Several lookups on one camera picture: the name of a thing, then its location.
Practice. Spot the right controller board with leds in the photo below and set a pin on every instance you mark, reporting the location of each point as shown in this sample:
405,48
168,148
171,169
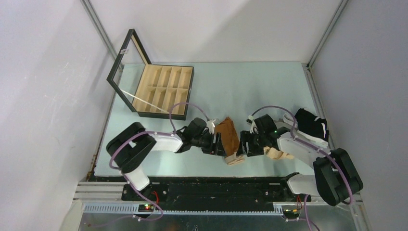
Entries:
291,213

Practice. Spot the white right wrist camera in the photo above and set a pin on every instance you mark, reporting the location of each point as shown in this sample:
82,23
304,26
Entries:
253,127

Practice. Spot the controller board with leds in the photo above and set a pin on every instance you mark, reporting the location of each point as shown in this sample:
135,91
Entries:
146,208
291,213

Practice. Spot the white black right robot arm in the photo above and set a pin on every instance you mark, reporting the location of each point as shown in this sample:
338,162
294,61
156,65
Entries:
335,177

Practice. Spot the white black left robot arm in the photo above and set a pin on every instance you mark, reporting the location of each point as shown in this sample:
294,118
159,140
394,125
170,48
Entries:
130,147

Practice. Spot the beige crumpled underwear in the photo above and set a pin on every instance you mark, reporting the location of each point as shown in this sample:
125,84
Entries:
276,154

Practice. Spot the orange-brown underwear with cream waistband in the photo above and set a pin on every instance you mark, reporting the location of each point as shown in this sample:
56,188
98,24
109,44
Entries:
230,141

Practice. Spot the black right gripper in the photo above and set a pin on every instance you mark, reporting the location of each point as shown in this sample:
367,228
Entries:
245,136

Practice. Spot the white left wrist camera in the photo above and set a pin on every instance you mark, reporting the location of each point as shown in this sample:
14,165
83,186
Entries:
211,124

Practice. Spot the left controller board with leds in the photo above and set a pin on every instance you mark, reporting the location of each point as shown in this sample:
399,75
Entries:
146,208

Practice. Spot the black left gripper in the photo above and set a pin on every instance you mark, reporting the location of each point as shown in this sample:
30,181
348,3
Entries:
217,148

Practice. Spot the grey slotted cable duct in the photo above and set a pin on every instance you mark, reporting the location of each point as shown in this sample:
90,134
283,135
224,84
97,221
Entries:
112,208

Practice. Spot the black divided storage box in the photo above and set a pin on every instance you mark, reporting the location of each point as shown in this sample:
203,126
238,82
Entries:
148,89

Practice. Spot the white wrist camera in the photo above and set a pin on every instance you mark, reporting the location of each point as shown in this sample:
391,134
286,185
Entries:
211,124
253,127

